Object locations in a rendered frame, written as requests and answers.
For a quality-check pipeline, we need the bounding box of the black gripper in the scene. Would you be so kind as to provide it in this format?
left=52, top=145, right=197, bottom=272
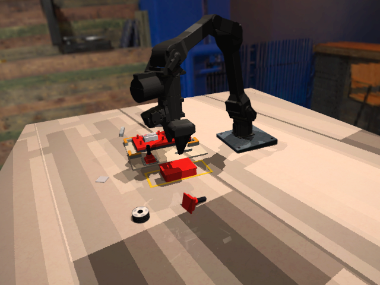
left=158, top=94, right=196, bottom=155

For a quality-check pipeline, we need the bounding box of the small black toy tyre with white hub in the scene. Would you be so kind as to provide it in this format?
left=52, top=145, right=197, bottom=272
left=132, top=206, right=150, bottom=223

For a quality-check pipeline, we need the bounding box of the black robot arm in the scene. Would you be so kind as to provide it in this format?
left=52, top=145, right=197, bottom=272
left=130, top=14, right=257, bottom=139

